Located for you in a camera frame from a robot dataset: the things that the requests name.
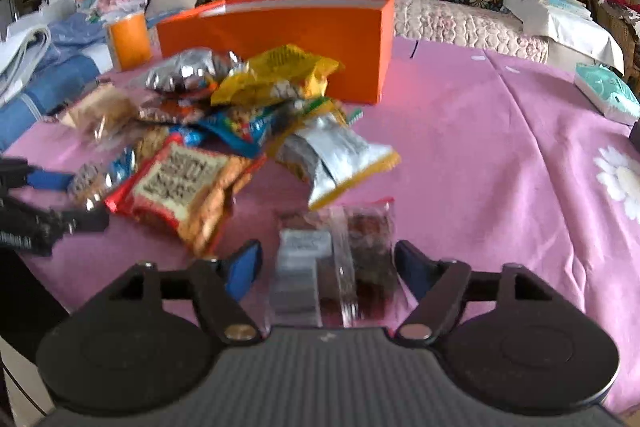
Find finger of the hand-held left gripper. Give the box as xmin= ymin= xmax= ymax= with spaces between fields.
xmin=0 ymin=157 xmax=76 ymax=192
xmin=0 ymin=194 xmax=110 ymax=240

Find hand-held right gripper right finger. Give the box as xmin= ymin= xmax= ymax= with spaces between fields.
xmin=394 ymin=241 xmax=557 ymax=350

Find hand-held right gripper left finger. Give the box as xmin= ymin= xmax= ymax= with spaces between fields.
xmin=100 ymin=239 xmax=264 ymax=349

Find clear grey-label date bag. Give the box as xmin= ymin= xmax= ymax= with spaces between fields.
xmin=270 ymin=207 xmax=351 ymax=329

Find pile of snack packets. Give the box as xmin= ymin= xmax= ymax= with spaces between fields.
xmin=57 ymin=44 xmax=403 ymax=258

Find orange cardboard box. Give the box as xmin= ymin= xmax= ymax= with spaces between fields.
xmin=156 ymin=0 xmax=397 ymax=106

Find blue denim cloth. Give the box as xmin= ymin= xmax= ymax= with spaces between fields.
xmin=0 ymin=14 xmax=108 ymax=148

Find white folded cloth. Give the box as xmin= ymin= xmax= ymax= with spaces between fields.
xmin=0 ymin=27 xmax=52 ymax=102

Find pink floral tablecloth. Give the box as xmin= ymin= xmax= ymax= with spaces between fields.
xmin=0 ymin=34 xmax=640 ymax=418

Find orange cylindrical container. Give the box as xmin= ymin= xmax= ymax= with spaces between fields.
xmin=105 ymin=11 xmax=153 ymax=72

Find beige quilted sofa cover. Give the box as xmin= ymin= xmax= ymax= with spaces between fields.
xmin=392 ymin=0 xmax=551 ymax=65

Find teal tissue pack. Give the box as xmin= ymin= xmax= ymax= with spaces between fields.
xmin=573 ymin=62 xmax=640 ymax=126

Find wicker chair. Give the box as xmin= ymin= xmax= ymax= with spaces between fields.
xmin=587 ymin=0 xmax=640 ymax=78

